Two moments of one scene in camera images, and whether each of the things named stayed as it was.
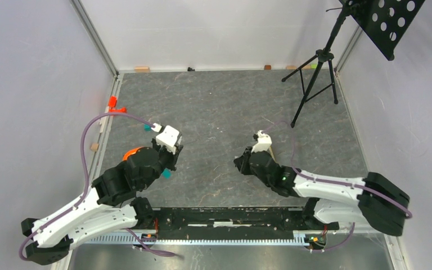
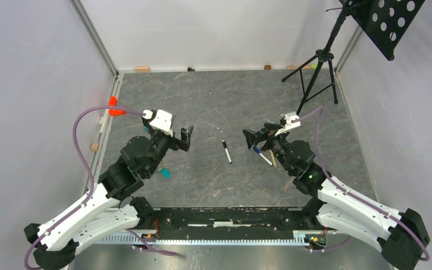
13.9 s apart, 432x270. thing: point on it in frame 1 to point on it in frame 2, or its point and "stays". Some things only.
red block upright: x=112 y=101 stays
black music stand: x=386 y=21 stays
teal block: x=166 y=173 stays
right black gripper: x=242 y=162 to x=252 y=137
